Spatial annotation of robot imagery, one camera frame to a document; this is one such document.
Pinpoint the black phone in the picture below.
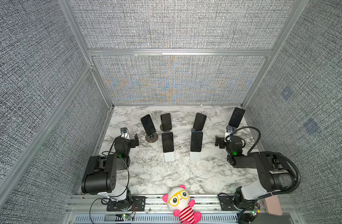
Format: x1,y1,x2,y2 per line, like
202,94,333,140
141,114,156,136
190,131,203,152
228,107,245,128
162,132,174,153
193,113,207,130
160,113,172,129

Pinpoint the white folding stand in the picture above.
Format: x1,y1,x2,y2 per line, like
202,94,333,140
190,151,200,162
164,152,175,162

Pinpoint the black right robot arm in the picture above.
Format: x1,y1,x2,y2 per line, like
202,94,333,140
215,135,301,210

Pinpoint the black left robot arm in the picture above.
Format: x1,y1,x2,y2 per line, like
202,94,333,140
81,134,139,212

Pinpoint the round dark stand centre-left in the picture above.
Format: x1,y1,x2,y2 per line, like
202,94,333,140
160,124,172,133

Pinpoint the round dark stand centre-right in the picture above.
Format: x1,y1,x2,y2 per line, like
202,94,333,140
191,128,202,133

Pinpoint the pink white plush toy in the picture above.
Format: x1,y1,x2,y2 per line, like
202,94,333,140
162,185,202,224

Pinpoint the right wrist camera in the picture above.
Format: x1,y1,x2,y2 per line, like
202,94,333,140
225,126,234,138

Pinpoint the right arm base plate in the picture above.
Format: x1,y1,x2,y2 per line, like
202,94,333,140
218,194,241,211

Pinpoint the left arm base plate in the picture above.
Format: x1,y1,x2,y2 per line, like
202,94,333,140
106,196,146,212

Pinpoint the black corrugated cable conduit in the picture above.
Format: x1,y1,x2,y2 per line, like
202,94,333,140
225,126,301,196

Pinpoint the pink phone on rail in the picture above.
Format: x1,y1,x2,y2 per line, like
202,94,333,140
263,196,283,216

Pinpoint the aluminium front rail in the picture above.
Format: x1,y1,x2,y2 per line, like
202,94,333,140
62,194,306,224

